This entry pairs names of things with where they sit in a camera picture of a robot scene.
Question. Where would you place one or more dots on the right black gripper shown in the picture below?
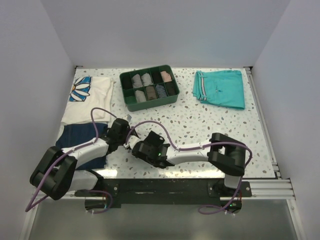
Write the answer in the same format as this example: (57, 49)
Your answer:
(146, 143)

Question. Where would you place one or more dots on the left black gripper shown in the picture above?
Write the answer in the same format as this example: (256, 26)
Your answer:
(128, 129)

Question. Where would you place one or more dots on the navy blue garment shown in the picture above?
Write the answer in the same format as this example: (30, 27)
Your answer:
(77, 134)

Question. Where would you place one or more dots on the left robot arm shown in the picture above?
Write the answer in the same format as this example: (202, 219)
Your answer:
(58, 171)

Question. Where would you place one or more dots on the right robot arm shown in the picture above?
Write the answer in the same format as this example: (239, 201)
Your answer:
(224, 153)

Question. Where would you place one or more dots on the pink rolled underwear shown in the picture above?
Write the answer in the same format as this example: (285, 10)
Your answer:
(166, 77)

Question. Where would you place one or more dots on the beige grey rolled sock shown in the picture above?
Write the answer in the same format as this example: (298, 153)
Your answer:
(140, 96)

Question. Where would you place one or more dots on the white daisy print shirt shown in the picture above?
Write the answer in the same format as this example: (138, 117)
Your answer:
(87, 93)

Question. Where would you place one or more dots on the green divided organizer tray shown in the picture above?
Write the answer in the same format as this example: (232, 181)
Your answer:
(128, 90)

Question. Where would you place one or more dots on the brown rolled sock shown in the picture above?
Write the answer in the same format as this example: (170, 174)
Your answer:
(151, 93)

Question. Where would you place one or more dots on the striped rolled sock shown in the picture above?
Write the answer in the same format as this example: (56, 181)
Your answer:
(161, 91)

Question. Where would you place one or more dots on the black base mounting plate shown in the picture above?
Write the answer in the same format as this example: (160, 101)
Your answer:
(157, 191)

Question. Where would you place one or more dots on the black rolled sock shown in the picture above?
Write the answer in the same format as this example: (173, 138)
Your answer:
(170, 87)

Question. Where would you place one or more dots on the light grey rolled sock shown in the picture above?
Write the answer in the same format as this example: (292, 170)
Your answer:
(146, 79)

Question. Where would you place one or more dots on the teal folded shorts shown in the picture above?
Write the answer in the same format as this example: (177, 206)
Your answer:
(223, 88)

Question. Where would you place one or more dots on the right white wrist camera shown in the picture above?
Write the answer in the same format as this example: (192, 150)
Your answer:
(132, 141)

